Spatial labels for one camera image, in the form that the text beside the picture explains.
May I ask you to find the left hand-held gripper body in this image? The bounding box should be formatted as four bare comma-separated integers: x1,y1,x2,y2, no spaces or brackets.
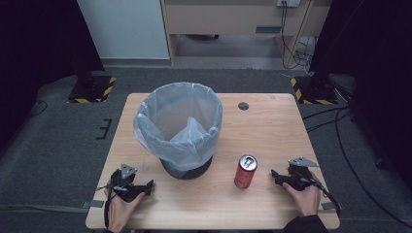
110,163,148,204

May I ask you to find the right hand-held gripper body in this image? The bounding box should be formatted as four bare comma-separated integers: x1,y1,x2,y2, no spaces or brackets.
285,156,321,192

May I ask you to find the red drink can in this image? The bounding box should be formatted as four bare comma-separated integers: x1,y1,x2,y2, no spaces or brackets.
233,153,259,190

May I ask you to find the black trash bin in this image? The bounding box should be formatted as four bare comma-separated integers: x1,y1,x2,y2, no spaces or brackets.
159,155,214,181

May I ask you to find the trash bin with plastic liner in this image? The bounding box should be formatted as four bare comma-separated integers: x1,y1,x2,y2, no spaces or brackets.
132,82,223,172

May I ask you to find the person's right hand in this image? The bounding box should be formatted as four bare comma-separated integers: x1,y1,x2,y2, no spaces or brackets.
282,181,322,218

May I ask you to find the person's left hand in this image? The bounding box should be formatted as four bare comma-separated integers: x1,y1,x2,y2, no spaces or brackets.
105,191,147,233

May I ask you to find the striped black stand base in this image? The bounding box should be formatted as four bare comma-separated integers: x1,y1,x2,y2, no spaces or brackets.
67,75,118,104
290,75,340,106

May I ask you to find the black curtain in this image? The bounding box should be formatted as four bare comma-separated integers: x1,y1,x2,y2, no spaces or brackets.
0,0,106,153
308,0,412,183

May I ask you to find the white panel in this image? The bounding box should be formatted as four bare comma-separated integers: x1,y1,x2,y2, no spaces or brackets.
77,0,171,60

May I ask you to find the grey power socket box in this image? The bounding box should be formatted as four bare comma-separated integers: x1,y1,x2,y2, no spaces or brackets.
276,0,301,8

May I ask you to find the left hand-held gripper black cable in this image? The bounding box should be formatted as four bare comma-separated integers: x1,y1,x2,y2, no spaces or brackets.
96,183,119,229

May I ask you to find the hand-held gripper black cable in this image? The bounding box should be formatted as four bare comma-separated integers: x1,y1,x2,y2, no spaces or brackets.
96,183,119,229
299,173,342,217

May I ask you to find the right hand-held gripper black cable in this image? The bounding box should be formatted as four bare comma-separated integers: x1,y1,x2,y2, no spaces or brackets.
299,173,342,217

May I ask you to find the grey table edge bracket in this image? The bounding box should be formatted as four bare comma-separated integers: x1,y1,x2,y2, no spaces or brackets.
321,201,345,211
82,199,106,210

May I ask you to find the long black floor cable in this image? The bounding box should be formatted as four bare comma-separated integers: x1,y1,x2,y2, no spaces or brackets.
334,107,412,230

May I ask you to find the short black floor cable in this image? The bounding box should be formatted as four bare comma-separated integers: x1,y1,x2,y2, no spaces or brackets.
301,106,353,134

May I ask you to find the thin black floor cable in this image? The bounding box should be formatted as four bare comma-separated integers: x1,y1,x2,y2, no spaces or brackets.
28,99,49,118

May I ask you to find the tangle of thin cables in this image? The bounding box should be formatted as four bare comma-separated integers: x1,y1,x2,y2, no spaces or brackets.
292,36,317,71

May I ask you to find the black hanging power cable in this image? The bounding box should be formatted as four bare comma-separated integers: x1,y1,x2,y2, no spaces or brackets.
280,1,300,70

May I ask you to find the grey desk handle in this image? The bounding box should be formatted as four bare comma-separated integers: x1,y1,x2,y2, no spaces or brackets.
255,25,283,35

